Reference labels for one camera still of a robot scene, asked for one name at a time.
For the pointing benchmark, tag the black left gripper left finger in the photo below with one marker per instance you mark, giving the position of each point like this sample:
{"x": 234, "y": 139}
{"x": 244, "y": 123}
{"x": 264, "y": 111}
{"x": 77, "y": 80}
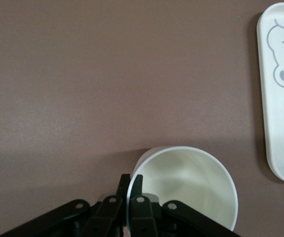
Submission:
{"x": 107, "y": 214}

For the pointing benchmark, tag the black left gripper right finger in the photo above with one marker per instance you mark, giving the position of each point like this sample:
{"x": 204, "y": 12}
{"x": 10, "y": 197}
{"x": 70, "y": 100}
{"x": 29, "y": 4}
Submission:
{"x": 141, "y": 217}

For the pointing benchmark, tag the white plastic cup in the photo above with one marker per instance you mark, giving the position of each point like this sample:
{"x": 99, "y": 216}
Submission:
{"x": 193, "y": 177}

